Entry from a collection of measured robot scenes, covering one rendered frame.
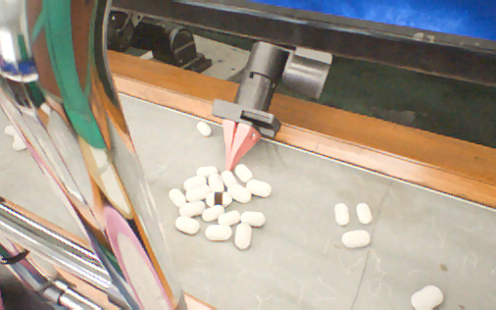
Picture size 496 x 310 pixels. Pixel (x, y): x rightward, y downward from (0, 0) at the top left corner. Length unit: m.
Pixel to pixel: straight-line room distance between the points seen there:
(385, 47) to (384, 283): 0.33
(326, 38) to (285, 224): 0.33
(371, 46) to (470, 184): 0.43
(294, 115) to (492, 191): 0.32
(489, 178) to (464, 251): 0.13
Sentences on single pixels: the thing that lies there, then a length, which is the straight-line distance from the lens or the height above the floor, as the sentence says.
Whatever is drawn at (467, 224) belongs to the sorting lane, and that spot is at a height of 0.74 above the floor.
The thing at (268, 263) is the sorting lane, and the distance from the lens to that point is 0.43.
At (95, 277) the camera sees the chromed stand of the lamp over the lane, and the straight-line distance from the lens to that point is 0.18.
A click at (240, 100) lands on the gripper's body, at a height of 0.84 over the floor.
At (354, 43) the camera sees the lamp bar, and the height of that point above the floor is 1.05.
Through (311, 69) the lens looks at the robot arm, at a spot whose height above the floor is 0.88.
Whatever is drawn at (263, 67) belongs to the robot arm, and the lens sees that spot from 0.50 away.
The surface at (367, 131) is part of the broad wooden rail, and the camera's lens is 0.59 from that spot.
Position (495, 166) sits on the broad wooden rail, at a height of 0.76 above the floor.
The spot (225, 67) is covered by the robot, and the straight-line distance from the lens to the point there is 1.36.
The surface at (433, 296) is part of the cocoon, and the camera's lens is 0.44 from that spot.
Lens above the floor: 1.12
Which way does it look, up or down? 43 degrees down
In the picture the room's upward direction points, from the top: straight up
